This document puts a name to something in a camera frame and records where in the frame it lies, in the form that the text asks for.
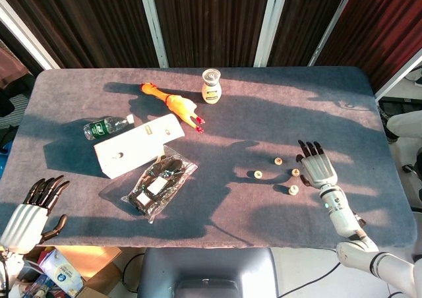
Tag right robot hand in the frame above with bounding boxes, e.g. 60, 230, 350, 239
295, 140, 339, 190

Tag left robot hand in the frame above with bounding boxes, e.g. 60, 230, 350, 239
0, 175, 71, 255

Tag white blue canister pack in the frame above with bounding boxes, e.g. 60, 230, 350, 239
38, 248, 86, 297

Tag blue grey table cloth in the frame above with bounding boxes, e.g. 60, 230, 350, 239
0, 66, 417, 249

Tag brown cardboard box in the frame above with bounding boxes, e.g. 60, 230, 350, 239
28, 245, 123, 298

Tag black office chair base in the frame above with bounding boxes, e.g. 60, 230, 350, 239
402, 146, 422, 210

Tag person leg light trousers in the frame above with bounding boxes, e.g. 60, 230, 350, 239
386, 110, 422, 137

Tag green label water bottle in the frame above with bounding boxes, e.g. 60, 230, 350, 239
82, 113, 135, 141

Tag beige sauce bottle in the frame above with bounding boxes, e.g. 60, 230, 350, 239
201, 68, 223, 105

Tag white carton box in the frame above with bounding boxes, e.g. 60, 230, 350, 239
93, 113, 185, 180

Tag plastic bag of black gloves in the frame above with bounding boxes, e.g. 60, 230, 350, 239
120, 145, 198, 225

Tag dark ribbed partition panel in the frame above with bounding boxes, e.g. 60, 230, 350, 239
151, 0, 274, 68
0, 0, 162, 70
315, 0, 422, 94
267, 0, 350, 67

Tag yellow rubber chicken toy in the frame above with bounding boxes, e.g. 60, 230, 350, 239
140, 82, 206, 134

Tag pink cloth item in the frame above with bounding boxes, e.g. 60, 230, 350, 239
0, 45, 34, 90

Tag white partition post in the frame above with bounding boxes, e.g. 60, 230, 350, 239
137, 0, 169, 69
374, 50, 422, 102
307, 0, 359, 67
0, 0, 61, 71
253, 0, 291, 68

